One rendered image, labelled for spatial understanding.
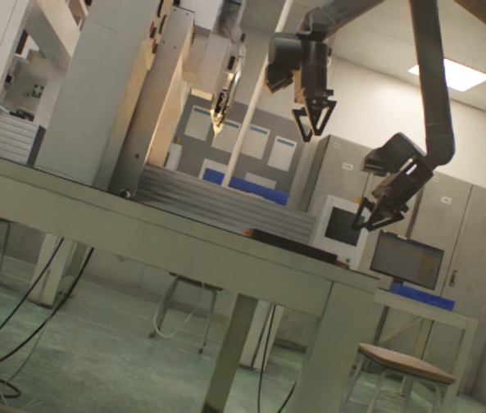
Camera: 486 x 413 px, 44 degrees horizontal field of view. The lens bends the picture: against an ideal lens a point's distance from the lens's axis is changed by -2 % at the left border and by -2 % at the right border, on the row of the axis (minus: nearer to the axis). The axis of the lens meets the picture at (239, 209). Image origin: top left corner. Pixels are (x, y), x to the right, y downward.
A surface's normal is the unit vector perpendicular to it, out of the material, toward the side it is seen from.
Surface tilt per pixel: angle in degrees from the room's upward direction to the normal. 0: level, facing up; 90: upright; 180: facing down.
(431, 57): 110
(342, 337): 90
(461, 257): 90
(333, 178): 90
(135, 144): 90
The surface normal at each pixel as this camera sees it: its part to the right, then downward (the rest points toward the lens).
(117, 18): 0.10, -0.04
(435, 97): -0.34, 0.19
